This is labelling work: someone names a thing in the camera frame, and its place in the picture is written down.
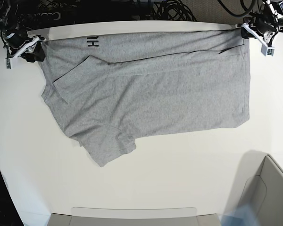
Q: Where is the grey T-shirt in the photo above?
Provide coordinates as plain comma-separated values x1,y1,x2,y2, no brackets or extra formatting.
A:
40,29,250,167

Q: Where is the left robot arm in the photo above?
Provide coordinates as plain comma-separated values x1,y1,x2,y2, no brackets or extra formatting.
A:
243,0,283,47

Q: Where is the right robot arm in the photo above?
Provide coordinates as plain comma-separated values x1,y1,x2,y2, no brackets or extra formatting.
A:
0,0,45,69

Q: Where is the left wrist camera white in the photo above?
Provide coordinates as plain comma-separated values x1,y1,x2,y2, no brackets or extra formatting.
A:
261,45,275,56

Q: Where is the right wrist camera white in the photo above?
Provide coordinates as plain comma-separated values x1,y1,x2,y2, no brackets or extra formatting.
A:
5,58,12,69

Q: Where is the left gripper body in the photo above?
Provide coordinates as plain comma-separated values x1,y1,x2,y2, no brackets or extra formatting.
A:
243,16,280,46

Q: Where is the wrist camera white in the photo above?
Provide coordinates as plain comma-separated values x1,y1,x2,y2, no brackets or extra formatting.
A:
5,58,12,69
261,45,275,56

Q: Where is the grey tray bottom edge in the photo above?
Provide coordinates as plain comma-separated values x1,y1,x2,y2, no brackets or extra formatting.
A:
48,207,221,226

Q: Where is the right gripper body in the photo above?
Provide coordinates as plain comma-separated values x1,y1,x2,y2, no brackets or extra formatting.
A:
1,30,44,58

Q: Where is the grey bin right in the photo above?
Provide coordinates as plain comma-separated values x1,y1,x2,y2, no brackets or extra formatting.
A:
239,155,283,226

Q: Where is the black cable bundle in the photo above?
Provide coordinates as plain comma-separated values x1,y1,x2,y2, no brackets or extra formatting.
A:
153,0,198,22

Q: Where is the blue translucent object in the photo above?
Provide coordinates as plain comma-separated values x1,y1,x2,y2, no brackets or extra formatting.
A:
220,204,256,226

